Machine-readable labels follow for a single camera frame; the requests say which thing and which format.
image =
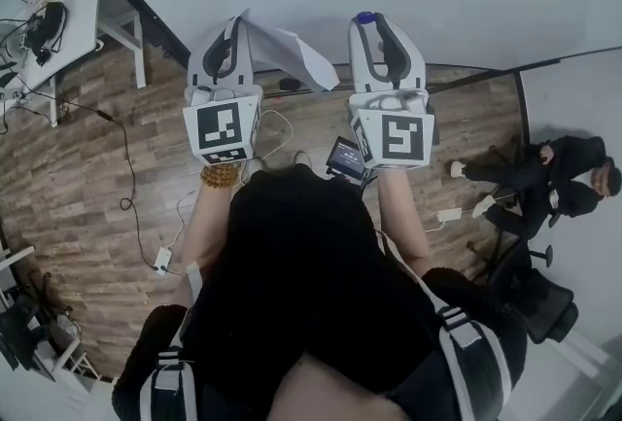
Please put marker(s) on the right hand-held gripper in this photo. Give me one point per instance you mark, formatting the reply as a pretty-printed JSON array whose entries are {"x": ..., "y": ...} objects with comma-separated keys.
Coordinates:
[{"x": 398, "y": 137}]

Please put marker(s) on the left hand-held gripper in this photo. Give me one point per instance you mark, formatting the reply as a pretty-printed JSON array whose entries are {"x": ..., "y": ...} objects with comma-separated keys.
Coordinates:
[{"x": 218, "y": 132}]

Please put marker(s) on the blue round magnet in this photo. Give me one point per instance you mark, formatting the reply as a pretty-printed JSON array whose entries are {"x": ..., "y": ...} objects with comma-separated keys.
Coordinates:
[{"x": 365, "y": 17}]

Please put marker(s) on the white paper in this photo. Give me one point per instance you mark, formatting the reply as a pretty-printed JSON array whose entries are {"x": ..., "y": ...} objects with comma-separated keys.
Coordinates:
[{"x": 291, "y": 54}]

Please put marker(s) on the person's right forearm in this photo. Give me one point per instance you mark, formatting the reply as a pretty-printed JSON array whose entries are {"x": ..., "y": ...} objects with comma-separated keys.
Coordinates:
[{"x": 401, "y": 215}]

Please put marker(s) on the person's left forearm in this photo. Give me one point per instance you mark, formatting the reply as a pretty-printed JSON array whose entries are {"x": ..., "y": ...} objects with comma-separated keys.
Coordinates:
[{"x": 206, "y": 224}]

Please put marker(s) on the small black rectangular block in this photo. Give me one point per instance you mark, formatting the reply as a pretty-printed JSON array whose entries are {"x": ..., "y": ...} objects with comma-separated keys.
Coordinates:
[{"x": 290, "y": 83}]

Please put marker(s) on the small black monitor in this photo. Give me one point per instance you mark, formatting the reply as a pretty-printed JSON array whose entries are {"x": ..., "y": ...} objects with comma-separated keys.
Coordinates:
[{"x": 346, "y": 155}]

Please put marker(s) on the person's light shoe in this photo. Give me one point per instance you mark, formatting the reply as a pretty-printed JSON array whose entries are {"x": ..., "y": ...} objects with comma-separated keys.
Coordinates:
[
  {"x": 301, "y": 159},
  {"x": 255, "y": 164}
]

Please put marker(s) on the white desk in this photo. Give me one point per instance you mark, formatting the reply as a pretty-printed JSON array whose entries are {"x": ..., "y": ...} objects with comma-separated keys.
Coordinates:
[{"x": 73, "y": 30}]

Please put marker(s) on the white power adapter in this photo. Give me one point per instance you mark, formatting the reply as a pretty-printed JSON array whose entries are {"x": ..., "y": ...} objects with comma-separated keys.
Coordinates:
[
  {"x": 163, "y": 260},
  {"x": 450, "y": 215}
]

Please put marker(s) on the black headset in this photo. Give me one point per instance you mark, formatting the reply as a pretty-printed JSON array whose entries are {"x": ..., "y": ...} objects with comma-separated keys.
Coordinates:
[{"x": 46, "y": 30}]

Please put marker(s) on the person's black top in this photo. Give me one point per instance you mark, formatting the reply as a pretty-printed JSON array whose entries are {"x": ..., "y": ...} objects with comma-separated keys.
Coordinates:
[{"x": 311, "y": 283}]

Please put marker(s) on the white storage rack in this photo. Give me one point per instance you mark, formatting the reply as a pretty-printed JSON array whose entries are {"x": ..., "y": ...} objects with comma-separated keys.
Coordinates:
[{"x": 63, "y": 356}]

